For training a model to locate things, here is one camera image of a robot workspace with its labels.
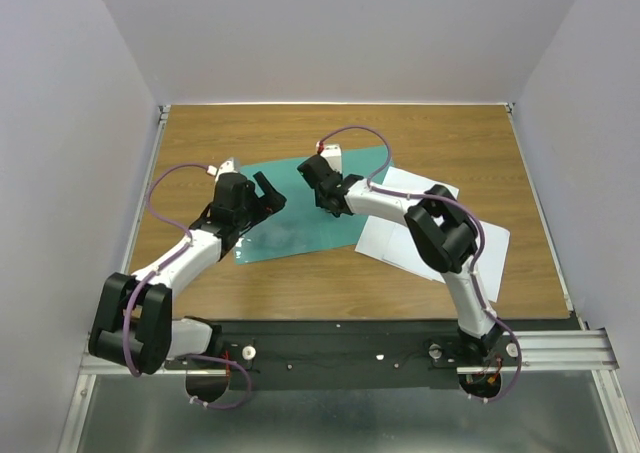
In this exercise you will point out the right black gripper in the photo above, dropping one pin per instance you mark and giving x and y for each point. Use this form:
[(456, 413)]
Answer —
[(317, 199)]

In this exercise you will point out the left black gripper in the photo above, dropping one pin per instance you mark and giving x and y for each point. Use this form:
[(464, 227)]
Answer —
[(272, 200)]

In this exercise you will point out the teal paper folder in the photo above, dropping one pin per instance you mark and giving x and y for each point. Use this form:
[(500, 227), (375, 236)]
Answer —
[(301, 227)]

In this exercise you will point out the white paper sheet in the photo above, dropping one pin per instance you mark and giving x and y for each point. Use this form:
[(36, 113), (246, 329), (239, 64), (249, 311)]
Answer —
[(401, 252), (377, 233)]

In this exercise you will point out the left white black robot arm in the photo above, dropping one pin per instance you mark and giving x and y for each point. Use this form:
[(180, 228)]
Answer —
[(134, 324)]

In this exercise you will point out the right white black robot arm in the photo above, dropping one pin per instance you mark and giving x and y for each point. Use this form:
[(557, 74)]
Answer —
[(447, 237)]

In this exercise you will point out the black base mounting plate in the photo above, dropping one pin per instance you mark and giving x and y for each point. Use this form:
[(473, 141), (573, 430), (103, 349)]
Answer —
[(356, 354)]

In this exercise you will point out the metal sheet front panel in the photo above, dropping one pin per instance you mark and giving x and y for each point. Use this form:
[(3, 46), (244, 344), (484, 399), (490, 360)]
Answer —
[(546, 412)]

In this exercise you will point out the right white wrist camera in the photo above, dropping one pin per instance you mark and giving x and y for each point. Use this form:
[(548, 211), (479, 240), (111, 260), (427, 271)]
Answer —
[(332, 153)]

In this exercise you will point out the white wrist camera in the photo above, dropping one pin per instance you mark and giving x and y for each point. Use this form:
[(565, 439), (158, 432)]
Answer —
[(231, 165), (332, 153)]

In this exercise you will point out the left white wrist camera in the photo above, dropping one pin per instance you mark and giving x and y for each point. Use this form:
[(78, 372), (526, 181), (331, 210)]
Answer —
[(231, 165)]

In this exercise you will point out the left table edge rail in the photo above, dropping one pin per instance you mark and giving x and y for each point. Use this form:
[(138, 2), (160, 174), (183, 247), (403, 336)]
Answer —
[(144, 163)]

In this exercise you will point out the table edge rail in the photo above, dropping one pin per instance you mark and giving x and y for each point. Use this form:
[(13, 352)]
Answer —
[(144, 163), (509, 108)]

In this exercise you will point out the right table edge rail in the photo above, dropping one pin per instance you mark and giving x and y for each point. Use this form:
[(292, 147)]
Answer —
[(509, 108)]

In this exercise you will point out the aluminium extrusion rail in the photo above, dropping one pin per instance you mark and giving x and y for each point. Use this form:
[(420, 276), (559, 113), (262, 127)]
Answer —
[(569, 350)]

